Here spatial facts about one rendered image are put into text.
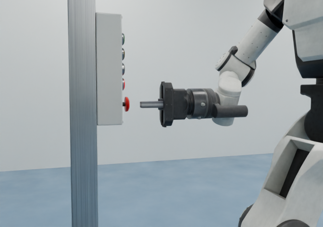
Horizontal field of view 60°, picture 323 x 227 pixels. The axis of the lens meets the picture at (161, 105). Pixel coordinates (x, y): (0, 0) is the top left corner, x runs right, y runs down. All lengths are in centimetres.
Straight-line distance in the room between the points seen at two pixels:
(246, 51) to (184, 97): 38
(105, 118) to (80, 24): 22
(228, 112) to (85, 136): 38
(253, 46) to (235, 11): 301
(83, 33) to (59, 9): 288
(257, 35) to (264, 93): 315
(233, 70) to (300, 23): 29
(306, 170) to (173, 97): 37
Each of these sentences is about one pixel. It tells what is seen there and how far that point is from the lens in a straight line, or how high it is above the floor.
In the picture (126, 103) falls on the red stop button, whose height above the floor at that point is 87.
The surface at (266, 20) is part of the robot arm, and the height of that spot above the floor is 114.
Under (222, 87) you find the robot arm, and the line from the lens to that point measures 81.
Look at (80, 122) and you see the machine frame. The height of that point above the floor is 83.
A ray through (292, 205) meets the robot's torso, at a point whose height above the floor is 63.
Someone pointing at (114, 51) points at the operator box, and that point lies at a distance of 67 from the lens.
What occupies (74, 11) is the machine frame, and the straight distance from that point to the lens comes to 68.
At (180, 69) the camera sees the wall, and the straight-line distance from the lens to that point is 362.
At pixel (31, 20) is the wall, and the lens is 355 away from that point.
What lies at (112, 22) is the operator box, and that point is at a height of 106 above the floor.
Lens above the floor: 91
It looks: 3 degrees down
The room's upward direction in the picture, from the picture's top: straight up
